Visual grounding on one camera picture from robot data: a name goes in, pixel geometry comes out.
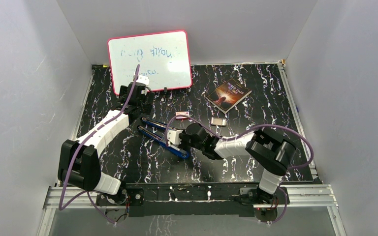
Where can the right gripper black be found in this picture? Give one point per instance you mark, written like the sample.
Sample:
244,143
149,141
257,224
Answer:
182,135

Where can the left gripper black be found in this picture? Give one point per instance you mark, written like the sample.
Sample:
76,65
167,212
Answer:
146,103

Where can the small red staple box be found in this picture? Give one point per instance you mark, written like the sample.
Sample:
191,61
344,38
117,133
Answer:
182,115

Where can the staple box tray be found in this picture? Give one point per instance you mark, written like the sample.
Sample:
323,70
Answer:
218,122

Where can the whiteboard with pink frame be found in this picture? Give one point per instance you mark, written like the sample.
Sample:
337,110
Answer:
163,57

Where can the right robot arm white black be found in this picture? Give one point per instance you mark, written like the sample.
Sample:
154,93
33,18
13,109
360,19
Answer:
270,149

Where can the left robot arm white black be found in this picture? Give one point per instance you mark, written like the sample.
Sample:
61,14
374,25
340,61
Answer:
79,159

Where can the paperback book orange cover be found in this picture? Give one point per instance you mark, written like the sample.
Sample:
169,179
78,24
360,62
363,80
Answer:
228,95

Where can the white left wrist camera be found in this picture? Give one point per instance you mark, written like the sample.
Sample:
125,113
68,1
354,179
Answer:
143,80

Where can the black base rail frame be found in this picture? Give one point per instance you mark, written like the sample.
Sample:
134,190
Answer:
190,199

